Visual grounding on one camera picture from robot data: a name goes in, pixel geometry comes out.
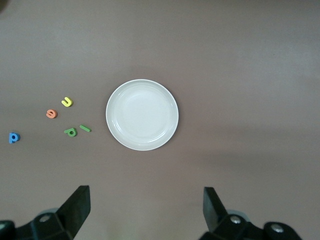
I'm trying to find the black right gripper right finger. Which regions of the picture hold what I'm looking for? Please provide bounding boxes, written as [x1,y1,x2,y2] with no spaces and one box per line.
[197,186,305,240]

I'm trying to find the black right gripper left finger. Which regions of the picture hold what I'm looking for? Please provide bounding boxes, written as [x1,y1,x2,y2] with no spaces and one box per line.
[0,184,91,240]

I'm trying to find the green letter p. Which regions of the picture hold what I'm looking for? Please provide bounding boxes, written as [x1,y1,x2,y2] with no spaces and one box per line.
[63,127,78,138]

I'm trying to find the yellow letter u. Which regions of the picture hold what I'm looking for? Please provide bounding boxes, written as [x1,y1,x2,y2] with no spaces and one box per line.
[61,96,74,108]

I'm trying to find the blue letter p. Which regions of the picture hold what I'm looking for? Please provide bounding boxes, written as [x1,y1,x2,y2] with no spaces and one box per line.
[8,132,21,144]

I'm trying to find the beige brown round plate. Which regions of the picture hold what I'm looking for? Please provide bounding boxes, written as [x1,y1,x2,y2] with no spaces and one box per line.
[105,79,180,152]

